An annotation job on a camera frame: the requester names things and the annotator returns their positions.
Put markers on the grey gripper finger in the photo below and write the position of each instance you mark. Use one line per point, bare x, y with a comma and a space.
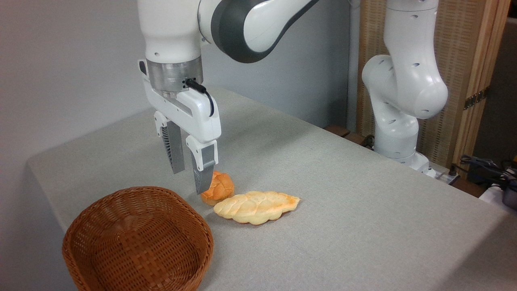
204, 169
175, 149

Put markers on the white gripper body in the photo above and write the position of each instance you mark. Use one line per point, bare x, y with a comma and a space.
194, 111

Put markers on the round orange bread roll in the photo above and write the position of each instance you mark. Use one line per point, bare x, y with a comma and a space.
221, 188

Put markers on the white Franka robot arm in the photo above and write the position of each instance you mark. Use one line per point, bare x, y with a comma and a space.
404, 81

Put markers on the long braided bread loaf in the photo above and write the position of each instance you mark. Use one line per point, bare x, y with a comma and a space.
256, 207

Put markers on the brown wicker basket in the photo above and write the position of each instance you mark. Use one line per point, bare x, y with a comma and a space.
137, 242

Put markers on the grey vertical pipe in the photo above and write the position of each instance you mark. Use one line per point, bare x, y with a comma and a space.
353, 60

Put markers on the wood and rattan folding screen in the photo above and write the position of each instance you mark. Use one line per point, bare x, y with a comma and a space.
464, 48

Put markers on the dark grey device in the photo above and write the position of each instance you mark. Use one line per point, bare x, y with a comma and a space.
511, 196

